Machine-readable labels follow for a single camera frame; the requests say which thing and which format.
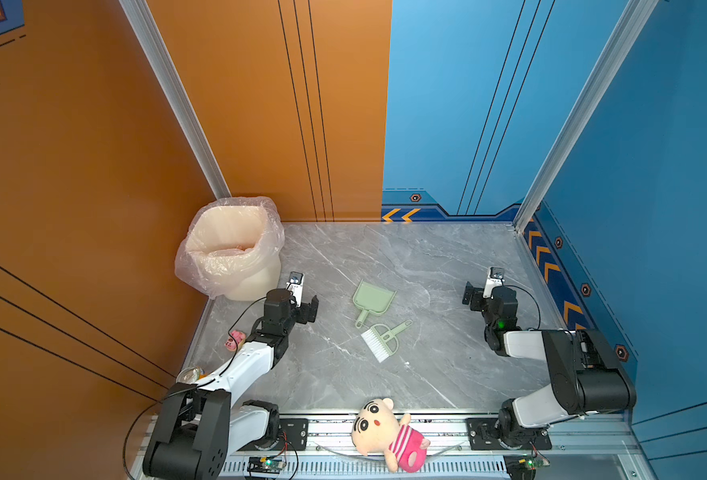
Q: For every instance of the green hand brush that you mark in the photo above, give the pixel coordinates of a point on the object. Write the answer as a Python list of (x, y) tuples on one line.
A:
[(383, 341)]

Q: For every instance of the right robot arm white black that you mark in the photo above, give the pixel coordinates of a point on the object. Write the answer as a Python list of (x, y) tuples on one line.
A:
[(585, 375)]

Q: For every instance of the green circuit board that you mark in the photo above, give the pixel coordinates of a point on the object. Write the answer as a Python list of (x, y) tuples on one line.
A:
[(265, 467), (525, 467)]

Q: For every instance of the clear plastic bin liner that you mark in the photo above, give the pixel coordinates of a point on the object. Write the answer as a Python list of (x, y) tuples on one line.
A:
[(227, 246)]

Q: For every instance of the green dustpan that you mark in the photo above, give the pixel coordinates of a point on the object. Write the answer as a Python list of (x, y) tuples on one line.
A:
[(371, 300)]

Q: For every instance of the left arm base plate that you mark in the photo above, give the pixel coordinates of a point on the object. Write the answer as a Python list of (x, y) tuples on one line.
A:
[(292, 430)]

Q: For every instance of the left green circuit board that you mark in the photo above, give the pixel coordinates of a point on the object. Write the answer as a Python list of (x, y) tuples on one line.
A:
[(265, 467)]

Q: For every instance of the plush doll pink shirt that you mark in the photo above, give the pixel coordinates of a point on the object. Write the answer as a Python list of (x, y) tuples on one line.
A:
[(377, 430)]

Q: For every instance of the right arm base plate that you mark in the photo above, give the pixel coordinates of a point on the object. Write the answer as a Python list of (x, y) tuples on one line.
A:
[(486, 433)]

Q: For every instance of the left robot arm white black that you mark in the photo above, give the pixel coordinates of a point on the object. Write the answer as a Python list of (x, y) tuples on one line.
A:
[(221, 396)]

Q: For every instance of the cream trash bin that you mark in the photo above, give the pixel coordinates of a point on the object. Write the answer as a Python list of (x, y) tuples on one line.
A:
[(239, 258)]

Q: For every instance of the right green circuit board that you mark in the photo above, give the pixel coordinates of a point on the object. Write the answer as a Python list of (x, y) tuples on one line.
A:
[(525, 467)]

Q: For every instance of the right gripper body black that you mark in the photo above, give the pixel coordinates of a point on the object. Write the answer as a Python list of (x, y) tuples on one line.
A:
[(478, 304)]

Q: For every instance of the aluminium front rail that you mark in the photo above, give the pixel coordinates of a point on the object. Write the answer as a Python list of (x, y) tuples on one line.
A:
[(600, 448)]

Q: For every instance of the pink toy donut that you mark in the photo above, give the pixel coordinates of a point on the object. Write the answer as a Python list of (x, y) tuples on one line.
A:
[(235, 340)]

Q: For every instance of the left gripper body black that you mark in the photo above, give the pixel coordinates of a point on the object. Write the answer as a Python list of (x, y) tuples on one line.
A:
[(288, 325)]

